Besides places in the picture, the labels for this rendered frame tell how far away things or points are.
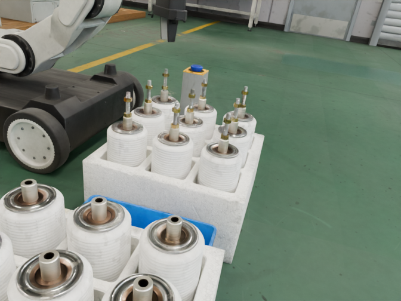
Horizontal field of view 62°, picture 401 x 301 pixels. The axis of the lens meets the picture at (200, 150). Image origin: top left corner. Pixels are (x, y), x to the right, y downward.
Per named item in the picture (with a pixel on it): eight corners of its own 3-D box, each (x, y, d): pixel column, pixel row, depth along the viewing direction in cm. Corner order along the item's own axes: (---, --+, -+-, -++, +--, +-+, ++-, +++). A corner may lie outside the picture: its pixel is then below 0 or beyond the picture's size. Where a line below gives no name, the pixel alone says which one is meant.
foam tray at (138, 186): (85, 220, 87) (82, 160, 78) (147, 156, 120) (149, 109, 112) (231, 264, 79) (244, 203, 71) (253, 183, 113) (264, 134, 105)
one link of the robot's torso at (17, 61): (-27, 69, 117) (-35, 29, 111) (16, 59, 134) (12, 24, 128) (23, 80, 113) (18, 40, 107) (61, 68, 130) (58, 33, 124)
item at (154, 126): (132, 159, 103) (133, 104, 95) (163, 163, 103) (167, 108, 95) (125, 176, 94) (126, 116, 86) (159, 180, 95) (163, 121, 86)
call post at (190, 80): (174, 154, 124) (182, 71, 110) (181, 147, 130) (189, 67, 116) (193, 159, 123) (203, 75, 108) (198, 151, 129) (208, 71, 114)
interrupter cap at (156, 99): (150, 96, 103) (150, 94, 103) (175, 97, 105) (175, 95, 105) (151, 104, 97) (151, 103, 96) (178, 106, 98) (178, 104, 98)
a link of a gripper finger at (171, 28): (164, 41, 91) (166, 17, 88) (175, 41, 93) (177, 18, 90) (167, 42, 90) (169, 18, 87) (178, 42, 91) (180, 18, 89)
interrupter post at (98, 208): (88, 220, 50) (87, 202, 49) (96, 211, 52) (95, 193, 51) (102, 224, 50) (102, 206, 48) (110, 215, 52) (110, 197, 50)
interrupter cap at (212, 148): (202, 155, 73) (202, 152, 73) (209, 141, 80) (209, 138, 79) (236, 162, 72) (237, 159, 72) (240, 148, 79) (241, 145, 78)
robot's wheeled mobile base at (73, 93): (-101, 123, 115) (-134, 21, 100) (14, 86, 160) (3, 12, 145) (61, 168, 103) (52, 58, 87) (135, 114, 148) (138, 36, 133)
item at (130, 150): (139, 178, 94) (142, 119, 86) (148, 198, 87) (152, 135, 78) (104, 183, 90) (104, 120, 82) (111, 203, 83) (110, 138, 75)
